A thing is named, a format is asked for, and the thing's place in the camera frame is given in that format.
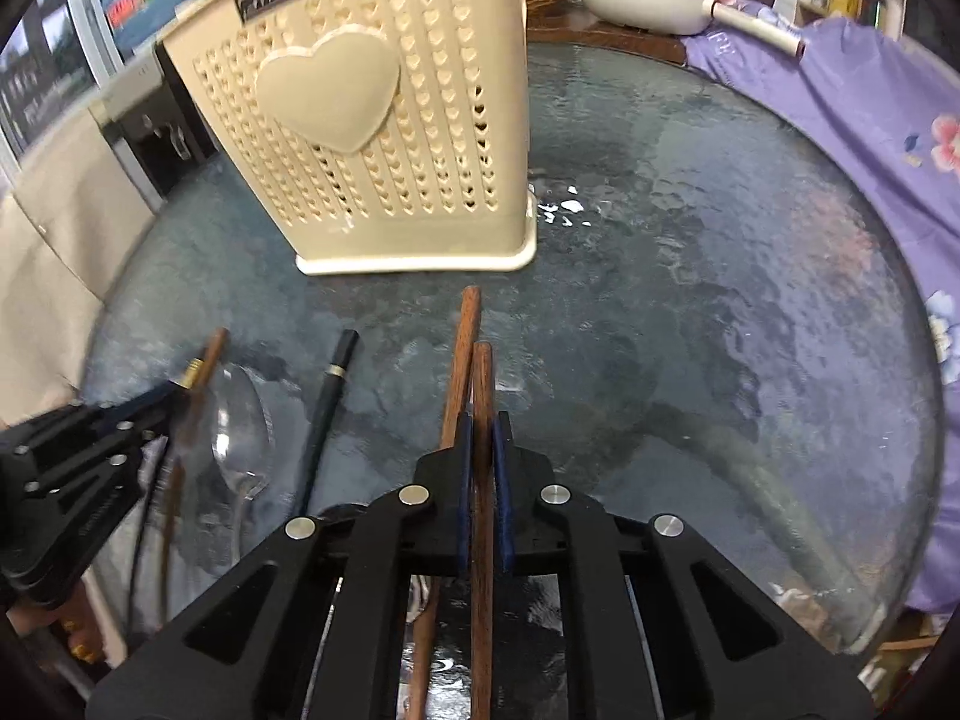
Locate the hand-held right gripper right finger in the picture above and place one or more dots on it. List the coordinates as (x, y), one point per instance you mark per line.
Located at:
(501, 502)

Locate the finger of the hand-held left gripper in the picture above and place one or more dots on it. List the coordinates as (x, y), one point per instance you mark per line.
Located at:
(127, 412)
(82, 465)

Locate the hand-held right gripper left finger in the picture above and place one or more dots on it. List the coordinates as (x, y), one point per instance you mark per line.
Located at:
(463, 499)

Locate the brown wooden chopstick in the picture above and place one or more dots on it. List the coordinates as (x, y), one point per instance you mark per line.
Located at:
(482, 390)
(461, 360)

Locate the metal spoon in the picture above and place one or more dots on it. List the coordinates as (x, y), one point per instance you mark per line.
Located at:
(240, 427)

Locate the cream heart-pattern utensil holder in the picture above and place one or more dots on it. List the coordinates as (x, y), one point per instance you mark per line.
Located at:
(337, 90)

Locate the person's left hand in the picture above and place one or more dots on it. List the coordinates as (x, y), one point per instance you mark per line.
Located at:
(60, 619)

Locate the water dispenser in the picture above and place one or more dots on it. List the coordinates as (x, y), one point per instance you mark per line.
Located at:
(142, 127)

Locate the window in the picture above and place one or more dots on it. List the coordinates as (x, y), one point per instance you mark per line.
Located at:
(37, 75)

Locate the brown wooden side table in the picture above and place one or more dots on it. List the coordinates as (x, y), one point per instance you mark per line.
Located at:
(600, 34)

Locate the purple floral cloth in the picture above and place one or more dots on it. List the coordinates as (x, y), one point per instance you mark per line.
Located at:
(847, 135)

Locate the white cooking pan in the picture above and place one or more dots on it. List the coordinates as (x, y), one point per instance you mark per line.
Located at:
(637, 4)

